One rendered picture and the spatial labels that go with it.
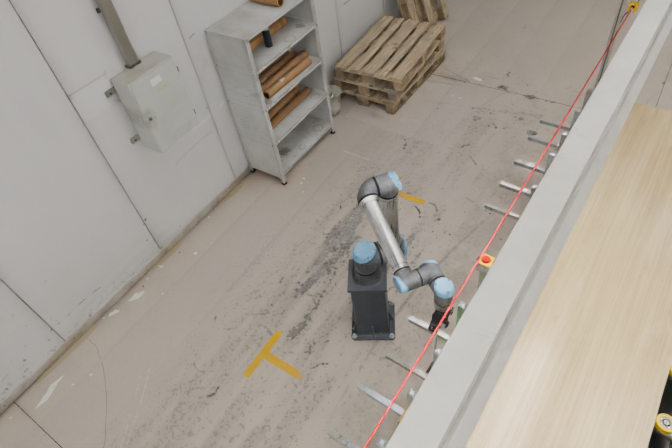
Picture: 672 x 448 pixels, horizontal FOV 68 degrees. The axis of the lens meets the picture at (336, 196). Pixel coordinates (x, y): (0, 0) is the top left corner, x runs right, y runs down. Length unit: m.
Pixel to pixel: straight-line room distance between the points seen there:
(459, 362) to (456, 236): 3.38
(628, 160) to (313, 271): 2.43
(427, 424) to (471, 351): 0.16
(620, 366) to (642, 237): 0.86
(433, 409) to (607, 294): 2.23
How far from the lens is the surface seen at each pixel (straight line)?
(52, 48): 3.63
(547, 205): 1.22
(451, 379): 0.96
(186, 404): 3.89
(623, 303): 3.07
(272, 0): 4.40
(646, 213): 3.53
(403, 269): 2.47
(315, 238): 4.38
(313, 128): 5.28
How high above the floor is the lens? 3.33
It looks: 45 degrees down
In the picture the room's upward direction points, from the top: 10 degrees counter-clockwise
